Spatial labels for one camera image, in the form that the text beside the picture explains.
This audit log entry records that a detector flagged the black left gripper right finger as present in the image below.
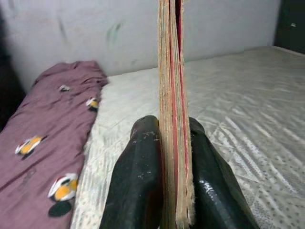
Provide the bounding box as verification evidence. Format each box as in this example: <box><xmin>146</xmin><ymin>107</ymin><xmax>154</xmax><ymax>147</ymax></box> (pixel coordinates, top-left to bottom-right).
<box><xmin>189</xmin><ymin>117</ymin><xmax>260</xmax><ymax>229</ymax></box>

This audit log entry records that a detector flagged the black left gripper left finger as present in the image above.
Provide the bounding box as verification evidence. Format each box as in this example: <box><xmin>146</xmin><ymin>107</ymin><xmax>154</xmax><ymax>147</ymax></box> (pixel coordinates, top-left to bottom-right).
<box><xmin>100</xmin><ymin>115</ymin><xmax>165</xmax><ymax>229</ymax></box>

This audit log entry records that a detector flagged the mauve cartoon print blanket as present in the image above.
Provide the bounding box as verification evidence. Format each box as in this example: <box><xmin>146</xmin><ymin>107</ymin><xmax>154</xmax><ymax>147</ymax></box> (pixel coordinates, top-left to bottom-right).
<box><xmin>0</xmin><ymin>61</ymin><xmax>109</xmax><ymax>229</ymax></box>

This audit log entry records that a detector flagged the colourful yellow-edged picture book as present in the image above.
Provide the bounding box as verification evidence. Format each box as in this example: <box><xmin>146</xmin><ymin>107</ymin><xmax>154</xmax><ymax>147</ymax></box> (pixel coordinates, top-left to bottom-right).
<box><xmin>158</xmin><ymin>0</ymin><xmax>196</xmax><ymax>229</ymax></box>

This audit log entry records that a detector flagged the grey quilted mattress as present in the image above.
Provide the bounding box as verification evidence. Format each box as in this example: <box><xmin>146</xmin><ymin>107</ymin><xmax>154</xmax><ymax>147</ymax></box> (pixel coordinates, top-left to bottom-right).
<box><xmin>70</xmin><ymin>45</ymin><xmax>305</xmax><ymax>229</ymax></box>

